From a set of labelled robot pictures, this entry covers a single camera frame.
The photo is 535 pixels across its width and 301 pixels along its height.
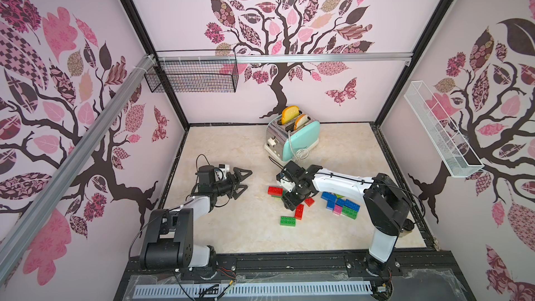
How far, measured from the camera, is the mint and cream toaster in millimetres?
933

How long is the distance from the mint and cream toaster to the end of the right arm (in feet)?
0.63

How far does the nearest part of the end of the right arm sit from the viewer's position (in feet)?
2.15
